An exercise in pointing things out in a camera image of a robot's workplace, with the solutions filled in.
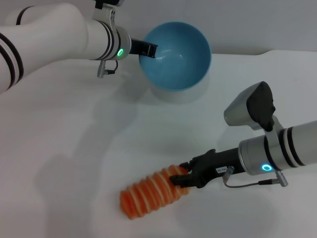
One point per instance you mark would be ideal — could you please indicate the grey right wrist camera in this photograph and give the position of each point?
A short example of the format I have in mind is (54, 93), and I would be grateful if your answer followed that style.
(250, 109)

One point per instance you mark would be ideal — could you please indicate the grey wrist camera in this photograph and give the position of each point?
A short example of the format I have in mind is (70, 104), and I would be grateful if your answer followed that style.
(250, 109)
(109, 3)

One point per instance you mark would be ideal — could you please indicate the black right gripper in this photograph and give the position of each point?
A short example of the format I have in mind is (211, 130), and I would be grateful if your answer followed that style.
(215, 166)

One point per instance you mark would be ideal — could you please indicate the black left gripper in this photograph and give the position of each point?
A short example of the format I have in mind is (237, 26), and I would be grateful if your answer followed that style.
(138, 47)

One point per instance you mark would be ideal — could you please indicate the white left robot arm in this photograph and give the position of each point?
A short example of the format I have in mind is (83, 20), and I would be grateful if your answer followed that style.
(49, 37)

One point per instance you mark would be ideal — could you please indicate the orange ridged bread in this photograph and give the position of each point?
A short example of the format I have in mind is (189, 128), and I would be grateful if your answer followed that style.
(148, 196)

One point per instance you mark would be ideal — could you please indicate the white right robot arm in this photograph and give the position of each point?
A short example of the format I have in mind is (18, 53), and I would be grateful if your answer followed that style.
(284, 151)

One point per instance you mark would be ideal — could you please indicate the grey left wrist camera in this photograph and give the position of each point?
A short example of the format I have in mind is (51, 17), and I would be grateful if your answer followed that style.
(109, 3)

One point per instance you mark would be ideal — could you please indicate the blue bowl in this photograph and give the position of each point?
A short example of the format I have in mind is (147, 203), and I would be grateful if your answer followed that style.
(178, 64)

